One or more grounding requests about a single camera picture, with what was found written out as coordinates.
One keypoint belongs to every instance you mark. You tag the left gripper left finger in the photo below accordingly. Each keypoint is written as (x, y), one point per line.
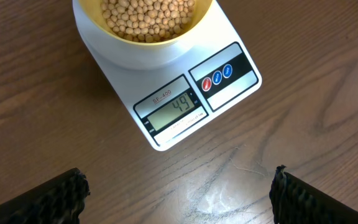
(59, 200)

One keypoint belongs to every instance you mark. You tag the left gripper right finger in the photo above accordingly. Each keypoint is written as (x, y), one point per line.
(296, 202)

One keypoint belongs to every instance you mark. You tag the pale yellow plastic bowl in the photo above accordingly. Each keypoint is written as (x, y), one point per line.
(202, 8)

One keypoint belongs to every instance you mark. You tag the white digital kitchen scale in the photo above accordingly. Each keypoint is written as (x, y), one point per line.
(174, 90)

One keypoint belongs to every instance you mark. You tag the soybeans in yellow bowl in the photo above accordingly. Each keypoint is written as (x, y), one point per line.
(147, 21)

